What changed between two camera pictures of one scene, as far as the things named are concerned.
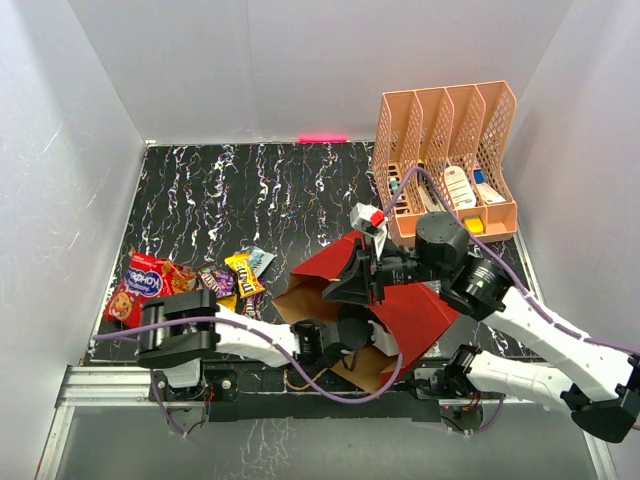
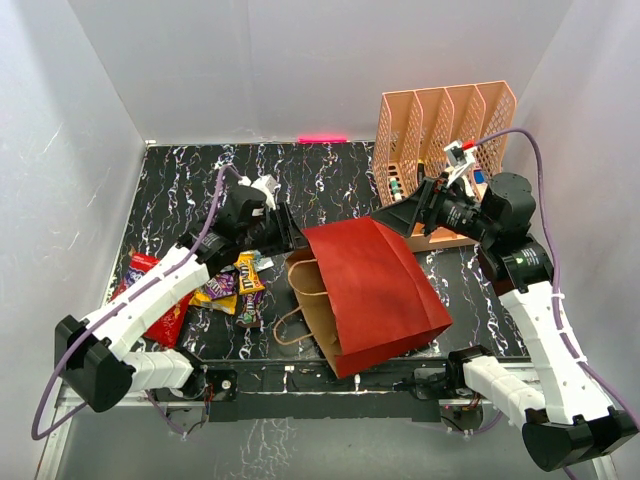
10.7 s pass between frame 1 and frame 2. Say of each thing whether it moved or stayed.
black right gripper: moved
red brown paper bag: moved
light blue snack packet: stayed
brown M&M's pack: stayed
